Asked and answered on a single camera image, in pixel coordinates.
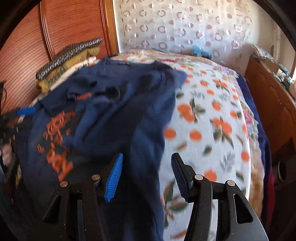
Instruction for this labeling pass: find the long wooden side cabinet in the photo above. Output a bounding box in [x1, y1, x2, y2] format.
[244, 57, 295, 162]

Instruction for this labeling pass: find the red wooden wardrobe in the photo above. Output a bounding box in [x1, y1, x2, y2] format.
[1, 1, 119, 113]

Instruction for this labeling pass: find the navy blue bed mattress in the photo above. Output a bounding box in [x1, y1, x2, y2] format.
[235, 74, 273, 186]

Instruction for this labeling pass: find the navy blue printed t-shirt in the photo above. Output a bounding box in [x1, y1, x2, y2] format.
[14, 58, 187, 240]

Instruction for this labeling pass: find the stack of folded cloths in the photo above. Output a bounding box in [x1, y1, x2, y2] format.
[251, 44, 275, 63]

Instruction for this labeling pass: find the floral quilt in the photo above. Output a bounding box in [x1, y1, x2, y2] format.
[111, 49, 265, 218]

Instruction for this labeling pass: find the white circle pattern curtain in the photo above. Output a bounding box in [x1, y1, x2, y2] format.
[113, 0, 274, 71]

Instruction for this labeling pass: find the blue box on bed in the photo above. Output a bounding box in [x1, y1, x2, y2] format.
[192, 45, 212, 59]

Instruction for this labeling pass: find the cardboard box on cabinet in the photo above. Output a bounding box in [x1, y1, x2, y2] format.
[262, 58, 279, 74]

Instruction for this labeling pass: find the person left hand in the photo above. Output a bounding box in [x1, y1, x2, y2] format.
[1, 144, 15, 167]

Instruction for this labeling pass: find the brown patterned folded blanket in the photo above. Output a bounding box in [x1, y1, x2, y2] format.
[36, 38, 102, 93]

